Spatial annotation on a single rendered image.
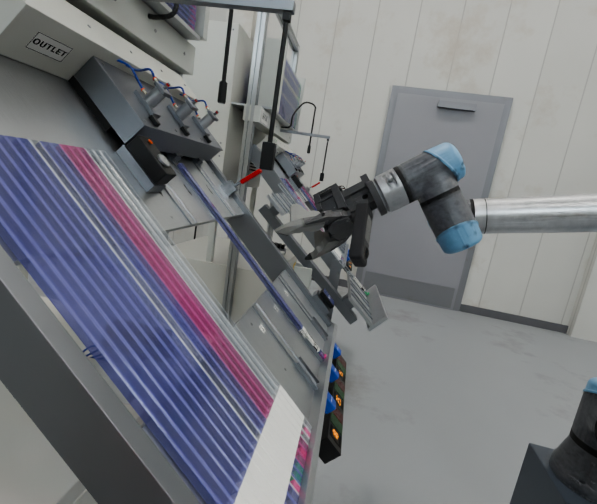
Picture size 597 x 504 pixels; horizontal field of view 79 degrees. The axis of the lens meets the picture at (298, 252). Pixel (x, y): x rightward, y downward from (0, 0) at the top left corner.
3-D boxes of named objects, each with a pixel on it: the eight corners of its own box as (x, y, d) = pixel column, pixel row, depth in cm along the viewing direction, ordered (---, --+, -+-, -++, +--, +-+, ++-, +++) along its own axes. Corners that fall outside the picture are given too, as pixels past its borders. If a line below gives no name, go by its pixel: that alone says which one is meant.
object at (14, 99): (230, 224, 95) (245, 213, 94) (-34, 295, 31) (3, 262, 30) (154, 121, 94) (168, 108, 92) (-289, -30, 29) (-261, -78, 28)
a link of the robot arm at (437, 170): (474, 177, 62) (452, 133, 62) (413, 206, 65) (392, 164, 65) (462, 182, 70) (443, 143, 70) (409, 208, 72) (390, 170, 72)
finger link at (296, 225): (269, 212, 69) (313, 207, 72) (277, 237, 66) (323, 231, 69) (271, 201, 67) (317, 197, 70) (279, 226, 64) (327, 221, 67)
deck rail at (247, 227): (316, 337, 99) (334, 325, 97) (315, 340, 97) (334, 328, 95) (158, 123, 96) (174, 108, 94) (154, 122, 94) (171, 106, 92)
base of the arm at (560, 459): (608, 466, 84) (621, 429, 82) (656, 523, 69) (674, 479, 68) (537, 447, 87) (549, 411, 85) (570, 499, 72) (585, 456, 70)
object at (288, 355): (320, 331, 96) (330, 325, 95) (247, 618, 32) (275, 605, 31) (278, 274, 95) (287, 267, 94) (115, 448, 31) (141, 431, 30)
